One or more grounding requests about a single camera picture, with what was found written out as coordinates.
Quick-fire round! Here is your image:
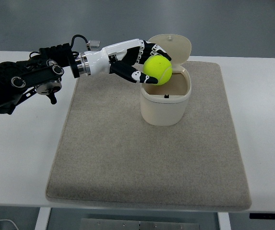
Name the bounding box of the beige fabric mat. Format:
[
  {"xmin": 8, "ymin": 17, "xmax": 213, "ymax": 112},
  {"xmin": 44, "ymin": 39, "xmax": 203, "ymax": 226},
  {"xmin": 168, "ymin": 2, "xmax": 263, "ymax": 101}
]
[{"xmin": 46, "ymin": 61, "xmax": 251, "ymax": 211}]

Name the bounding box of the yellow tennis ball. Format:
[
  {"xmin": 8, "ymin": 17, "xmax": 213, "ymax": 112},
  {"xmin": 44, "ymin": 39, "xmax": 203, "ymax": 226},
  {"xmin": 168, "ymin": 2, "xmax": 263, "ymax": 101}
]
[{"xmin": 143, "ymin": 55, "xmax": 172, "ymax": 85}]

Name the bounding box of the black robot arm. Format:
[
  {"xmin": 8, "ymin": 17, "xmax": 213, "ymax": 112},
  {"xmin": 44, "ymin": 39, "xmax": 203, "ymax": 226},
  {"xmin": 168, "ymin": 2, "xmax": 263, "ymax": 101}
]
[{"xmin": 0, "ymin": 34, "xmax": 80, "ymax": 115}]

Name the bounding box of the white table leg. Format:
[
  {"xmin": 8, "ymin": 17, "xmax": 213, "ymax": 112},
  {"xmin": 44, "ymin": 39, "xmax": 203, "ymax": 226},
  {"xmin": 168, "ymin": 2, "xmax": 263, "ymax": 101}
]
[
  {"xmin": 35, "ymin": 207, "xmax": 51, "ymax": 230},
  {"xmin": 217, "ymin": 212, "xmax": 231, "ymax": 230}
]

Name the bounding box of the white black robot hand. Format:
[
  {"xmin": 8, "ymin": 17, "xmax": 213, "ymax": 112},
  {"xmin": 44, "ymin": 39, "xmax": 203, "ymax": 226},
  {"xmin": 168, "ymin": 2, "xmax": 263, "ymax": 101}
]
[{"xmin": 79, "ymin": 39, "xmax": 172, "ymax": 84}]

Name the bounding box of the grey metal base plate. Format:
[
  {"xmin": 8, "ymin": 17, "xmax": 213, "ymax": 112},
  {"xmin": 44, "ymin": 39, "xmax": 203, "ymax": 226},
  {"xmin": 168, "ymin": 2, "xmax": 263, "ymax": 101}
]
[{"xmin": 79, "ymin": 218, "xmax": 200, "ymax": 230}]

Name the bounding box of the right white table leg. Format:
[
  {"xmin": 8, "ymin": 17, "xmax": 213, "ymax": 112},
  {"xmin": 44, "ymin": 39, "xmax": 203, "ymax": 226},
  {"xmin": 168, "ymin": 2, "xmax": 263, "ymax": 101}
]
[{"xmin": 217, "ymin": 212, "xmax": 231, "ymax": 230}]

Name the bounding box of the cream lidded plastic box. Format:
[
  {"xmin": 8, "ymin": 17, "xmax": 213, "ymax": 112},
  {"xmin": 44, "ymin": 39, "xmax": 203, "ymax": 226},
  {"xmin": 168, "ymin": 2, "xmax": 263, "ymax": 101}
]
[{"xmin": 140, "ymin": 34, "xmax": 191, "ymax": 126}]

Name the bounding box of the black table control panel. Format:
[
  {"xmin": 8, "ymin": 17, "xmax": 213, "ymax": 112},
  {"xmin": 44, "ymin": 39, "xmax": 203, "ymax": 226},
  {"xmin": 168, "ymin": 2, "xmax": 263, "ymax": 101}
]
[{"xmin": 249, "ymin": 213, "xmax": 275, "ymax": 220}]

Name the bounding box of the left white table leg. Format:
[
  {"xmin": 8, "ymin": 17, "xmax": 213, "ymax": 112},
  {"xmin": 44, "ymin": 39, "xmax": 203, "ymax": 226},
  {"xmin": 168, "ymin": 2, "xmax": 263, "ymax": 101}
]
[{"xmin": 35, "ymin": 207, "xmax": 51, "ymax": 230}]

